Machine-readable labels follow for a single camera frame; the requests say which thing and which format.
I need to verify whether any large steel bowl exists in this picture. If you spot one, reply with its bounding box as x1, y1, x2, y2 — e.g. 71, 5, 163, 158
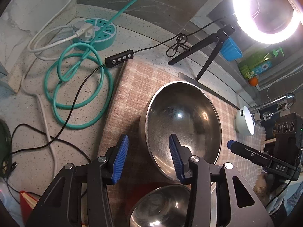
139, 81, 222, 182

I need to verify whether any thin black cable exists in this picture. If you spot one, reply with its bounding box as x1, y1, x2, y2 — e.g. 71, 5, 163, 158
0, 14, 234, 204

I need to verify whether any teal round power strip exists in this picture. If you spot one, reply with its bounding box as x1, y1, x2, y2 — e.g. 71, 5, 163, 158
73, 18, 117, 51

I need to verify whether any black mini tripod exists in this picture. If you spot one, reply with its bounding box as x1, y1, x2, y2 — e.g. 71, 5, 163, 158
167, 25, 236, 82

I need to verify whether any ring light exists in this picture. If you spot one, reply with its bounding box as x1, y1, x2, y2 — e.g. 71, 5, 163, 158
232, 0, 302, 44

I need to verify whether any red rimmed steel bowl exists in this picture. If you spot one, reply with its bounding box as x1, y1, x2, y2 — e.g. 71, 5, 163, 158
127, 184, 191, 226

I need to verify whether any blue ribbed cup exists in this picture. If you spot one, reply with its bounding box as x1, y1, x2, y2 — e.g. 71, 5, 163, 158
220, 37, 243, 61

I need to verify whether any black inline light controller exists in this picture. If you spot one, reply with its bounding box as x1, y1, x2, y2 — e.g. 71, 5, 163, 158
105, 50, 134, 68

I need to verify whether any green dish soap bottle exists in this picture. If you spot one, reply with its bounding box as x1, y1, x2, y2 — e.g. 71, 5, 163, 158
238, 47, 284, 80

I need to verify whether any orange fruit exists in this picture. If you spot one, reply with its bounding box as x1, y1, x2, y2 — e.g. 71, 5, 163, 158
248, 76, 258, 87

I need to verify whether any chrome kitchen faucet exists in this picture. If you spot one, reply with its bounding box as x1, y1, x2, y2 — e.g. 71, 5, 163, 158
249, 93, 296, 124

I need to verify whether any pink plaid cloth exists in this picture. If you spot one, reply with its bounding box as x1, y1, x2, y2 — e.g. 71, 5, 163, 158
98, 60, 266, 226

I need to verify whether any white ceramic bowl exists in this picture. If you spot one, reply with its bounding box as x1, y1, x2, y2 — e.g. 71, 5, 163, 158
235, 106, 255, 136

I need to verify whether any teal power cable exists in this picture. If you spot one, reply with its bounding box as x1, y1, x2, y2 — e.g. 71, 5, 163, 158
44, 0, 164, 130

